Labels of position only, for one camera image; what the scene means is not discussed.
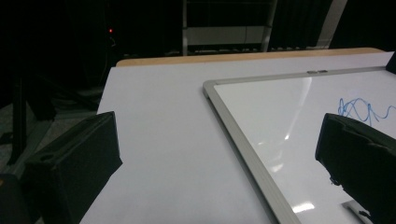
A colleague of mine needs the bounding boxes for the silver framed whiteboard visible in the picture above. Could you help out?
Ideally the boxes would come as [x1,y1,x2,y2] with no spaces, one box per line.
[203,65,396,224]

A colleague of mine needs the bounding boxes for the white table cover sheet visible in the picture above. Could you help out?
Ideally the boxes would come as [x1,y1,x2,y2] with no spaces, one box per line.
[78,50,395,224]

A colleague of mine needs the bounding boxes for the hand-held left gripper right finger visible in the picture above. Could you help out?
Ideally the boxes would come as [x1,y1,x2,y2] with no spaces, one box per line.
[315,112,396,224]

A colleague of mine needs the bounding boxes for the light metal post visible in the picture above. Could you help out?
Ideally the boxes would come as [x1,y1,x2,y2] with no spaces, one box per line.
[315,0,348,49]

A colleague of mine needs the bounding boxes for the wooden table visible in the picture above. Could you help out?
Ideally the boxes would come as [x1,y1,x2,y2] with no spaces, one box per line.
[115,47,386,68]

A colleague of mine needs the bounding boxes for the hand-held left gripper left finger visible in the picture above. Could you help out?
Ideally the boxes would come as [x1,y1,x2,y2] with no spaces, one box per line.
[22,111,123,224]

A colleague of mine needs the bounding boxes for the grey metal stand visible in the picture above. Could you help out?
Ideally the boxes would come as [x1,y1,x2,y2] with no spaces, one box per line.
[181,0,278,57]

